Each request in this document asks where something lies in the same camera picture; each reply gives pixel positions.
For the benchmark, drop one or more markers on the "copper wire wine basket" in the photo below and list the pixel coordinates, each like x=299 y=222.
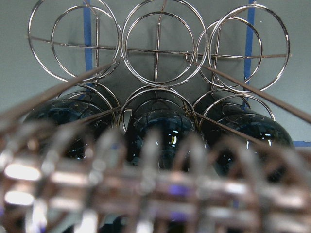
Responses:
x=63 y=152

